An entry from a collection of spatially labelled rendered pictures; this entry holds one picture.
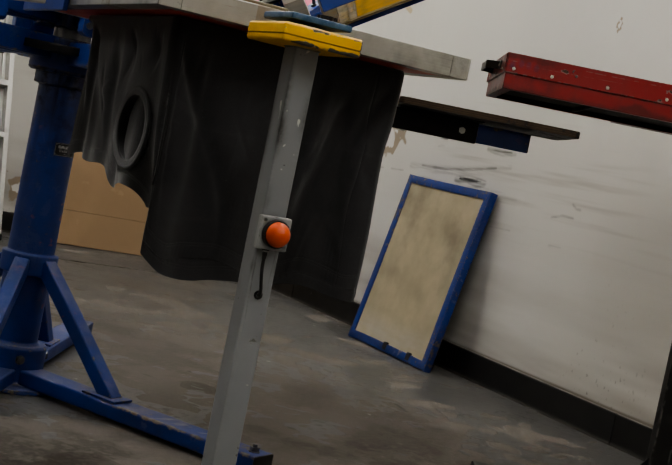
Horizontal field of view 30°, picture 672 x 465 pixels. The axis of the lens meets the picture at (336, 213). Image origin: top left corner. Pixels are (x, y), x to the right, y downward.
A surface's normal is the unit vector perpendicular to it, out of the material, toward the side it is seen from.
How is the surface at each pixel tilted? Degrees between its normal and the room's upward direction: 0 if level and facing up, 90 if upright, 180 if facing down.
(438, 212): 80
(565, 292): 90
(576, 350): 90
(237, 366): 90
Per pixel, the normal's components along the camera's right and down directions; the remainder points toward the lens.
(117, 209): 0.50, -0.07
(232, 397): 0.47, 0.14
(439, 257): -0.82, -0.33
